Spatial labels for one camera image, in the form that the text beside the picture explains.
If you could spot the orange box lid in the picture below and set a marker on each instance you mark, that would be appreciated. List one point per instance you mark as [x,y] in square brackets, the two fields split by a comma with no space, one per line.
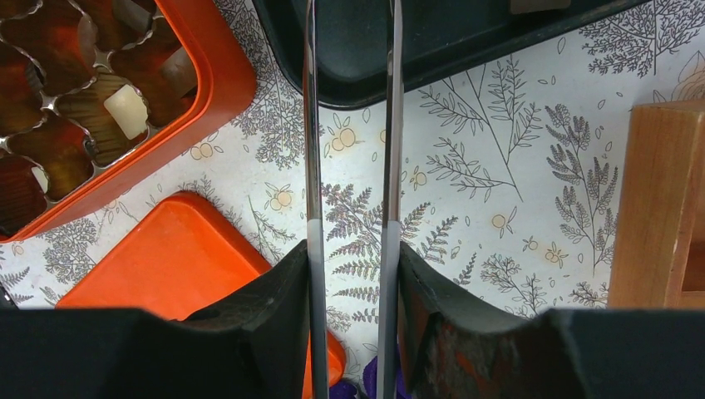
[182,257]

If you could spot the purple cloth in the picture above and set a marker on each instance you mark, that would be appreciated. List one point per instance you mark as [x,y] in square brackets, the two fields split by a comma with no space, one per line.
[344,389]

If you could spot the metal tongs white handle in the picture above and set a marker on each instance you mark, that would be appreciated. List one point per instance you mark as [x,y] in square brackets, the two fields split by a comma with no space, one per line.
[391,225]

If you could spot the orange compartment organizer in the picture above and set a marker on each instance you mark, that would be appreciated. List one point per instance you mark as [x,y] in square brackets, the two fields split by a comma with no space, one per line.
[659,246]

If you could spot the orange chocolate box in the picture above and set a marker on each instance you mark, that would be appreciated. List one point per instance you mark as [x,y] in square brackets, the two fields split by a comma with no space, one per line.
[62,154]

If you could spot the white chocolate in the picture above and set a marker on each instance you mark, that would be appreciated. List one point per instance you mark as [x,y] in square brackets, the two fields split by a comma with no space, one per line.
[128,110]

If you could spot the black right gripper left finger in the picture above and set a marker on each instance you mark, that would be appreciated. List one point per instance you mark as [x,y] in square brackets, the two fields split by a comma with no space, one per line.
[256,339]

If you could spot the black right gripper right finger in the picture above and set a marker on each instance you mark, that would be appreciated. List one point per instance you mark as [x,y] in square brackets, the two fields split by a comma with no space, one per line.
[455,345]

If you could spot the black chocolate tray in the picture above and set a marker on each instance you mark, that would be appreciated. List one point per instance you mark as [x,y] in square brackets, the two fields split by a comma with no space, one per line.
[441,38]

